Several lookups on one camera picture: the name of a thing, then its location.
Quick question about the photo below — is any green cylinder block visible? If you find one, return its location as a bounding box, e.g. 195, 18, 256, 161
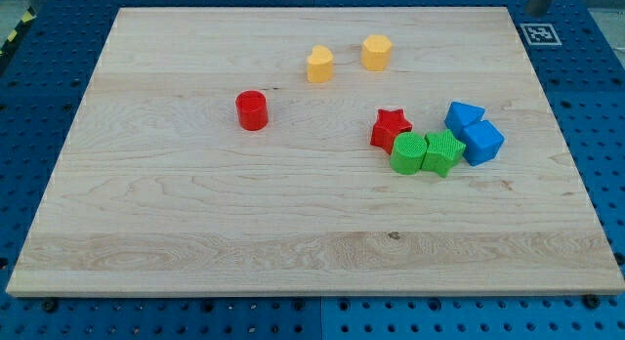
390, 132, 428, 175

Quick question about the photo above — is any red cylinder block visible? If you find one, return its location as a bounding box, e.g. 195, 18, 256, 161
235, 90, 269, 131

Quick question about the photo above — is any black bolt left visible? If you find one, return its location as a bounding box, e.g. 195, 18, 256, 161
40, 298, 59, 314

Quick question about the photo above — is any red star block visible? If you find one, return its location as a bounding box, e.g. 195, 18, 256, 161
370, 108, 413, 154

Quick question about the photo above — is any blue triangle block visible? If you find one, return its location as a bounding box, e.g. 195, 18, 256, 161
444, 102, 485, 137

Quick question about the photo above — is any yellow heart block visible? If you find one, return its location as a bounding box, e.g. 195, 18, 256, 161
307, 45, 334, 83

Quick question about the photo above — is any yellow black hazard tape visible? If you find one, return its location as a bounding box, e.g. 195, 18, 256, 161
1, 6, 37, 58

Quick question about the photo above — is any black bolt right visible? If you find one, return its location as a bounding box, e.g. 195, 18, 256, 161
582, 294, 602, 310

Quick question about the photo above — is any green star block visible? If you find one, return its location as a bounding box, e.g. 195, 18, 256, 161
421, 129, 466, 178

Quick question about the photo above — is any black bolt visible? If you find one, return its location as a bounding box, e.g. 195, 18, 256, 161
40, 298, 59, 314
582, 294, 602, 310

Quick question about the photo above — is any yellow hexagon block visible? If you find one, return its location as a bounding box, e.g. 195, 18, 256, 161
360, 35, 393, 71

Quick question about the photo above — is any black white fiducial marker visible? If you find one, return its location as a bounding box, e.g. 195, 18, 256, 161
521, 23, 562, 46

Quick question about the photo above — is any blue cube block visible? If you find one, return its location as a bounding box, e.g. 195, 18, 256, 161
460, 120, 505, 166

